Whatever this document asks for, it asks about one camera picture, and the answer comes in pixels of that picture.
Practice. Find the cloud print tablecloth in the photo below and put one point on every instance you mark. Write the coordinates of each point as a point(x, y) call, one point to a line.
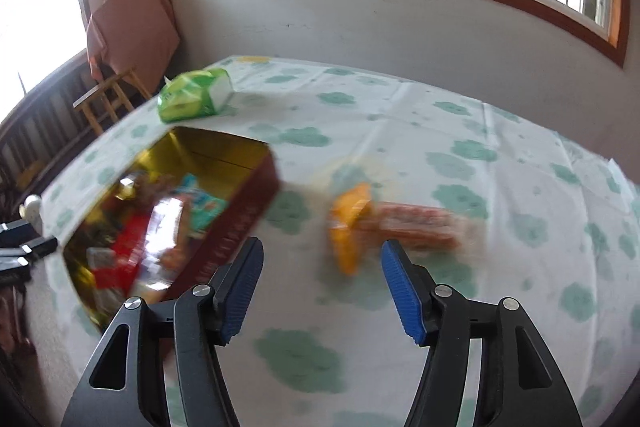
point(500, 207)

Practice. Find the dark wooden slatted bench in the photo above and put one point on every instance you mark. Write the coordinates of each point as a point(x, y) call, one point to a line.
point(50, 107)

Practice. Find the orange snack packet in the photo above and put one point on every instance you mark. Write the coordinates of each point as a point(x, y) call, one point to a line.
point(347, 232)

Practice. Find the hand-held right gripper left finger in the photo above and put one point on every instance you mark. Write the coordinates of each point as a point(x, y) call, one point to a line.
point(245, 287)

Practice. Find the red snack packet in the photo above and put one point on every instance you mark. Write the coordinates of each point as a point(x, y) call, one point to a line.
point(127, 247)

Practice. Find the green snack packet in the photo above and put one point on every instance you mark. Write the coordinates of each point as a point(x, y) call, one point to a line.
point(190, 97)

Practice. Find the maroon tin box gold interior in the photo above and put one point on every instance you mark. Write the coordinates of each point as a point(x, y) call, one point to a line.
point(240, 212)

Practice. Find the bright side window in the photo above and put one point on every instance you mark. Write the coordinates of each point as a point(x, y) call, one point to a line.
point(35, 7)

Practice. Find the white round object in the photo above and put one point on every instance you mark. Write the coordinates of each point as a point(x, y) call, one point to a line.
point(32, 209)

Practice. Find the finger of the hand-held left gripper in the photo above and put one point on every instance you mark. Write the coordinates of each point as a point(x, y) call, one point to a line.
point(30, 249)

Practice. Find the wooden chair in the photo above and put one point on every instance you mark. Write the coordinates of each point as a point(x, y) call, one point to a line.
point(107, 92)

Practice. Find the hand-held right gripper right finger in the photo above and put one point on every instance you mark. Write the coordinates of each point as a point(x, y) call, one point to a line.
point(400, 292)

